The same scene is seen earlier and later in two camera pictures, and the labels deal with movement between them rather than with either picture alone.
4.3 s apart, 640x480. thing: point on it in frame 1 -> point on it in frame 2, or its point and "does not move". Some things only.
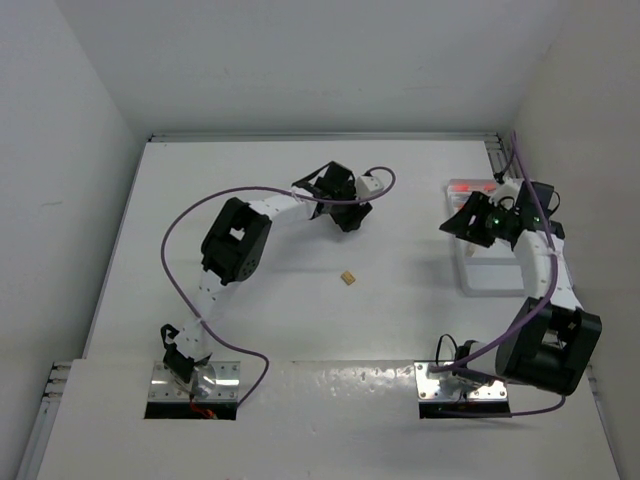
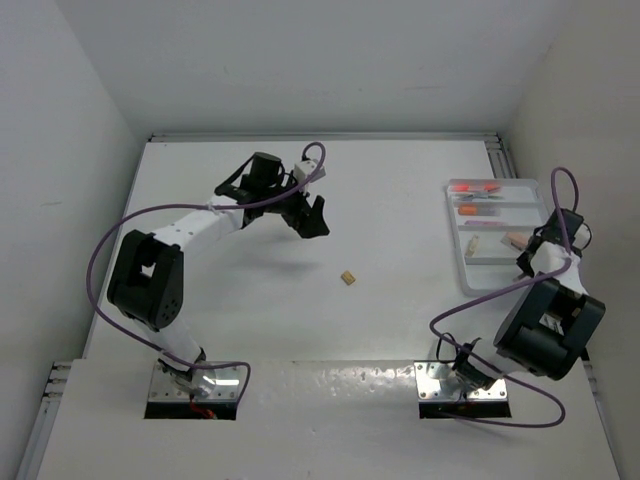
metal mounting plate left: (217, 380) does not move
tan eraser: (348, 277) does not move
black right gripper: (476, 205) -> (522, 264)
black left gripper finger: (349, 216) -> (314, 222)
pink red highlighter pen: (485, 188) does not move
